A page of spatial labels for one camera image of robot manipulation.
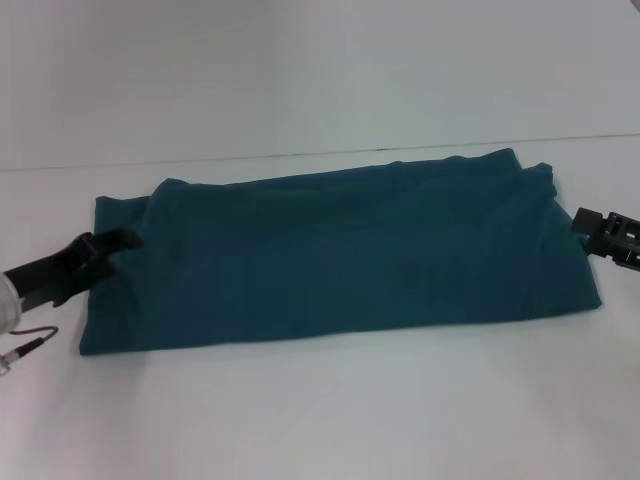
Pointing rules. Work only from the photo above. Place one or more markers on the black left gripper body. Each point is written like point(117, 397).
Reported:
point(55, 275)

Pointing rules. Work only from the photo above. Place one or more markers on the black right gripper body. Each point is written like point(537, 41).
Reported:
point(617, 242)

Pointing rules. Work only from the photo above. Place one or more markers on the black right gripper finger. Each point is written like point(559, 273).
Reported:
point(587, 222)

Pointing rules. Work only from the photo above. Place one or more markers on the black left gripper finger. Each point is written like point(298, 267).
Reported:
point(117, 240)

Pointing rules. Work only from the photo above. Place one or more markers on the teal T-shirt with FREE print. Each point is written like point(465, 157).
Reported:
point(320, 260)

